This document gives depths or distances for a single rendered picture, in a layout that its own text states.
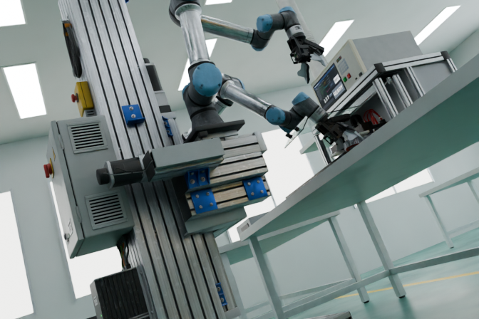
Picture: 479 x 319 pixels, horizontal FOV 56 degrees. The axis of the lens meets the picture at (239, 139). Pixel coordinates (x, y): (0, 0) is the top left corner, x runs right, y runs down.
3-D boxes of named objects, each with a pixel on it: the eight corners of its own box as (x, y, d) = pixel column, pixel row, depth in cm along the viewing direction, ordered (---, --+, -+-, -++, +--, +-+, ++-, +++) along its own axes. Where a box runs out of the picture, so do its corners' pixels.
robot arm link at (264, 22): (256, 40, 206) (278, 38, 210) (265, 25, 196) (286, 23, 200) (251, 26, 208) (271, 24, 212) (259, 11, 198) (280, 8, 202)
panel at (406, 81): (433, 127, 195) (403, 68, 204) (356, 176, 253) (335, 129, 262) (435, 127, 195) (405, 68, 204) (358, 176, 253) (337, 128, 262)
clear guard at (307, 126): (302, 129, 216) (297, 119, 218) (284, 149, 237) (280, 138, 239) (357, 117, 228) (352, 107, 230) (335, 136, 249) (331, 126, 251)
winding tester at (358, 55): (366, 75, 209) (348, 38, 215) (324, 116, 247) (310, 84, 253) (428, 63, 224) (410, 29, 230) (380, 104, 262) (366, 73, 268)
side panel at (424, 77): (439, 130, 194) (406, 67, 203) (435, 133, 196) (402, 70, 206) (485, 117, 204) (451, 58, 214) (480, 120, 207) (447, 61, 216)
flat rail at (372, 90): (378, 87, 198) (376, 81, 199) (318, 142, 252) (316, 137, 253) (380, 87, 198) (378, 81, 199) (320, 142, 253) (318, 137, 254)
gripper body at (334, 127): (331, 146, 206) (311, 129, 207) (341, 134, 210) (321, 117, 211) (339, 139, 199) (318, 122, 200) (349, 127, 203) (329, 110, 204)
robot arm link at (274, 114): (205, 65, 217) (285, 107, 192) (218, 70, 226) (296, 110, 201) (195, 87, 219) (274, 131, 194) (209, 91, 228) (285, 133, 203)
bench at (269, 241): (249, 354, 306) (214, 248, 328) (197, 349, 468) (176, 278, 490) (376, 299, 347) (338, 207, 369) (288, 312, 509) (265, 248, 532)
